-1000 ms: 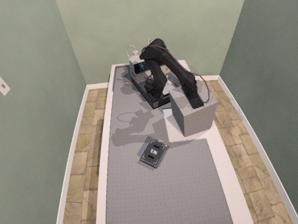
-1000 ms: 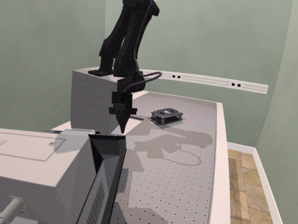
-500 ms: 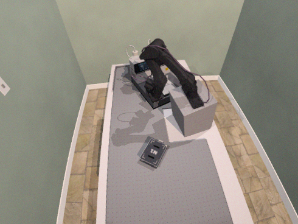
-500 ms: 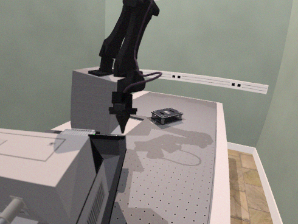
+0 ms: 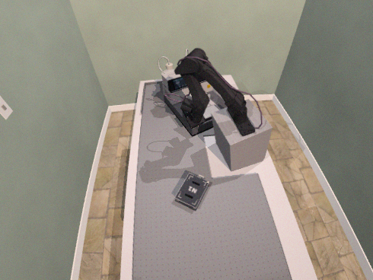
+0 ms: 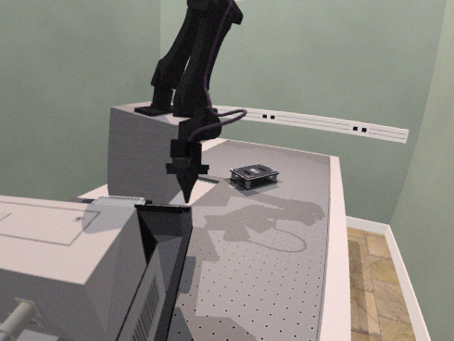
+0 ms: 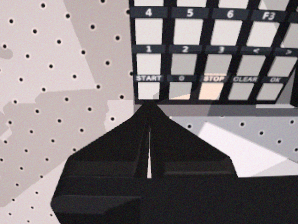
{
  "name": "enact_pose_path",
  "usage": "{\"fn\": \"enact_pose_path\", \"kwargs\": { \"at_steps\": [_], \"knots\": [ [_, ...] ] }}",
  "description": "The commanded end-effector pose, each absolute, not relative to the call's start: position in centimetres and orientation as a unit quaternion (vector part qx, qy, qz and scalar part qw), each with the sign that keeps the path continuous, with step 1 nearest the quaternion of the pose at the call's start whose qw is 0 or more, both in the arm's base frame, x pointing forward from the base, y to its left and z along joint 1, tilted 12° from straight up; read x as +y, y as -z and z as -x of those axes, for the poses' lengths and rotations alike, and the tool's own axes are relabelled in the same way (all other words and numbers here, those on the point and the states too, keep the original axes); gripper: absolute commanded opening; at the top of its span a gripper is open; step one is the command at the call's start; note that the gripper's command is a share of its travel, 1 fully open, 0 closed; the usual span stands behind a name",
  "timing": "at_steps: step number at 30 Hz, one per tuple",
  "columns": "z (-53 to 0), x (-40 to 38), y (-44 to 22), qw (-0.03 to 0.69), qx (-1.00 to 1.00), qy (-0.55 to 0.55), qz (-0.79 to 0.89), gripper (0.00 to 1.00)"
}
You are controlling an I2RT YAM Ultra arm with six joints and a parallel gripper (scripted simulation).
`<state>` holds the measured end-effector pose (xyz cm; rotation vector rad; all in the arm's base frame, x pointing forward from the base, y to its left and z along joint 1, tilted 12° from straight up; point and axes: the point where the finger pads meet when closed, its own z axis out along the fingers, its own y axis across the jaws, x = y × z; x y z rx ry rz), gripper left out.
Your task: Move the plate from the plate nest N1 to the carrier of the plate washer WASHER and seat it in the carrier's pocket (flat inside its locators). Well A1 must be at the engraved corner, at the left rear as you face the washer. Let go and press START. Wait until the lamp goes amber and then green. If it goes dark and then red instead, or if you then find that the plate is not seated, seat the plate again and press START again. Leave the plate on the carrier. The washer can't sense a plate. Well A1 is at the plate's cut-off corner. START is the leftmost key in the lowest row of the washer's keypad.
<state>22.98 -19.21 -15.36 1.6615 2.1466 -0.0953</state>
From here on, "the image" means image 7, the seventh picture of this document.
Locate grey perforated base plate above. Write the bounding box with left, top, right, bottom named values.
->
left=0, top=0, right=298, bottom=224

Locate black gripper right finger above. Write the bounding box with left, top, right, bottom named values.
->
left=149, top=102, right=238, bottom=178

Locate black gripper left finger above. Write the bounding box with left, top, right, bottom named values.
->
left=59, top=102, right=149, bottom=180

